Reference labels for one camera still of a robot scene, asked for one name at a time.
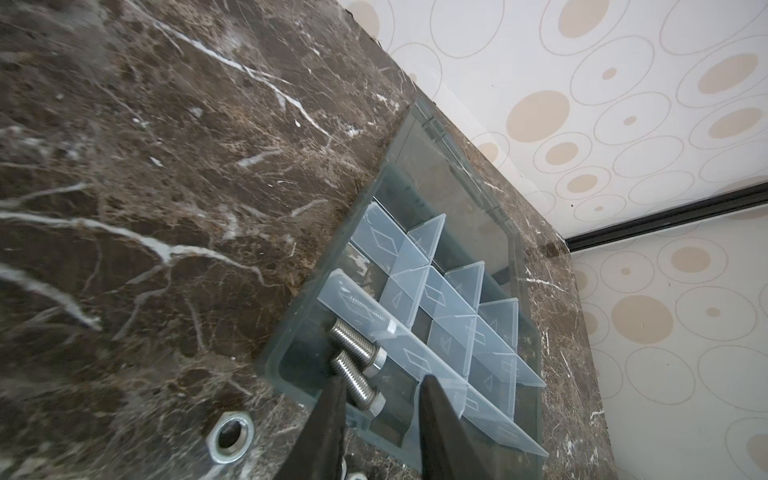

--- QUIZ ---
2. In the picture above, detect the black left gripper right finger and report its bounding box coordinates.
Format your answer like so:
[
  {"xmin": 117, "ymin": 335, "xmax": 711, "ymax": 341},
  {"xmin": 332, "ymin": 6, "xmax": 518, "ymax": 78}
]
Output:
[{"xmin": 418, "ymin": 375, "xmax": 491, "ymax": 480}]

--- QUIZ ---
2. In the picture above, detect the clear plastic organizer box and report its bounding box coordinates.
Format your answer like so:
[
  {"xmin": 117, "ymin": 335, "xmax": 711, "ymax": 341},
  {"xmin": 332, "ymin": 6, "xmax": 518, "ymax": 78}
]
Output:
[{"xmin": 261, "ymin": 99, "xmax": 548, "ymax": 479}]

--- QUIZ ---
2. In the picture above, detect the steel bolt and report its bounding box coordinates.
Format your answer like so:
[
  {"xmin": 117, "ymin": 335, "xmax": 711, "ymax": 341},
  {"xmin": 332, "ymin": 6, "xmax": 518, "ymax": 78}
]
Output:
[
  {"xmin": 328, "ymin": 318, "xmax": 388, "ymax": 378},
  {"xmin": 330, "ymin": 350, "xmax": 386, "ymax": 418}
]

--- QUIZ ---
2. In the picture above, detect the steel hex nut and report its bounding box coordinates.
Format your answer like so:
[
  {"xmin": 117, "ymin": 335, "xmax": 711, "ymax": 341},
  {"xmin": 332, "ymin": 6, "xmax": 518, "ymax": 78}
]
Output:
[{"xmin": 206, "ymin": 411, "xmax": 255, "ymax": 465}]

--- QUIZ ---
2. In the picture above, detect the black corner frame post right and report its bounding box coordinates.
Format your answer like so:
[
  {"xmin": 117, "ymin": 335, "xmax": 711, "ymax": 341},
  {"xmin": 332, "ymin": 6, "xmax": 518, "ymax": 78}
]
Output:
[{"xmin": 565, "ymin": 182, "xmax": 767, "ymax": 252}]

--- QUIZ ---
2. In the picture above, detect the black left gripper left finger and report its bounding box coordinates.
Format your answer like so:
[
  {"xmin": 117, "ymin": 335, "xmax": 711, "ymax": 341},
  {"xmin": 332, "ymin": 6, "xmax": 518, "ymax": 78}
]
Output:
[{"xmin": 274, "ymin": 376, "xmax": 347, "ymax": 480}]

